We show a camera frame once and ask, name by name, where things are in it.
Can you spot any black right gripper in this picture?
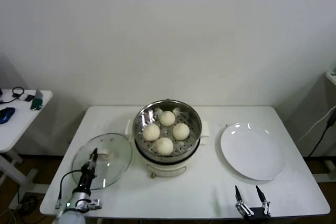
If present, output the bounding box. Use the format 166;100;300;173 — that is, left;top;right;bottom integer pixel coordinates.
235;185;271;222

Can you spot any black coiled floor cable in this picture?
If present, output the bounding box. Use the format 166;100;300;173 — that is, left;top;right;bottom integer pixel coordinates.
18;195;39;212

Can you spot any blue computer mouse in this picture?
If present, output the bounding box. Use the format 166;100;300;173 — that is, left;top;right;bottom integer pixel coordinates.
0;107;15;124

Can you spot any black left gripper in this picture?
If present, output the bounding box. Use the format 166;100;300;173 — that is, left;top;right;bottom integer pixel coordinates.
78;147;98;192

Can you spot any white steamed baozi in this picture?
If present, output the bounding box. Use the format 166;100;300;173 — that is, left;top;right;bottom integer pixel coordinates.
154;137;174;156
159;110;176;127
141;123;161;142
172;123;190;141

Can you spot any white round plate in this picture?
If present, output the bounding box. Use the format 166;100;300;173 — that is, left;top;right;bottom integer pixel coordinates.
215;122;286;182

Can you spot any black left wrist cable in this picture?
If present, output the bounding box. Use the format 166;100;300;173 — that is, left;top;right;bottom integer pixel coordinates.
54;170;85;209

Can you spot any green tool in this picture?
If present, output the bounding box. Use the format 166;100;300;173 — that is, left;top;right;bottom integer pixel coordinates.
29;89;44;111

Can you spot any white side table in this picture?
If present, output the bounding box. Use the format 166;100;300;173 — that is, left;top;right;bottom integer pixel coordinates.
0;90;53;196

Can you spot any white wall cable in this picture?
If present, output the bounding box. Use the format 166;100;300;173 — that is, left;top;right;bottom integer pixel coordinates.
295;103;336;143

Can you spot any black looped cable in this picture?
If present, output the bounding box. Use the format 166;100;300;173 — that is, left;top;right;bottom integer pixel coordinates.
0;87;26;104

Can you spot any glass lid with cream handle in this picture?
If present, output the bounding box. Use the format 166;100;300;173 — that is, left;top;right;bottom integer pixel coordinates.
71;132;132;191

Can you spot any perforated steel steamer basket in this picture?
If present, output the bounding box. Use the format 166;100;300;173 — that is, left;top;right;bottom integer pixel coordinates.
125;99;211;158

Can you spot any black power cable with plug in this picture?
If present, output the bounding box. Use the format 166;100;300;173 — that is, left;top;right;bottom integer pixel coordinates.
307;108;336;158

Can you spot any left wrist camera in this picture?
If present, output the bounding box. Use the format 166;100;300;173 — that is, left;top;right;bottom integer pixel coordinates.
75;199;102;211

